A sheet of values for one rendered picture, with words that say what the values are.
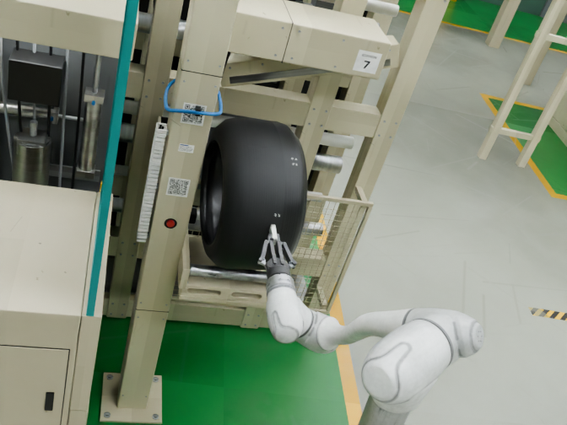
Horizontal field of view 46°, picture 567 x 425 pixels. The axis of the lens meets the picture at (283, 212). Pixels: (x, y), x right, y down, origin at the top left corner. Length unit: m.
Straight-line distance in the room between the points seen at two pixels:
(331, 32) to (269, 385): 1.79
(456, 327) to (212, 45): 1.12
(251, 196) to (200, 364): 1.40
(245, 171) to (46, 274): 0.74
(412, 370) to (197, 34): 1.19
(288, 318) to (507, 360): 2.47
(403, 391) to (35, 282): 0.97
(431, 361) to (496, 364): 2.68
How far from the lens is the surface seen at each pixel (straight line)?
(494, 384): 4.07
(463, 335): 1.60
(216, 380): 3.39
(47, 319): 1.79
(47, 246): 1.97
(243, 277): 2.55
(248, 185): 2.23
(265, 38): 2.42
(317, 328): 2.06
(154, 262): 2.58
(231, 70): 2.60
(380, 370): 1.48
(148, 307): 2.74
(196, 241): 2.83
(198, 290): 2.57
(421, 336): 1.53
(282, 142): 2.34
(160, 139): 2.28
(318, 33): 2.45
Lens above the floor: 2.53
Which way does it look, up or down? 33 degrees down
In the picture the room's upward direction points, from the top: 18 degrees clockwise
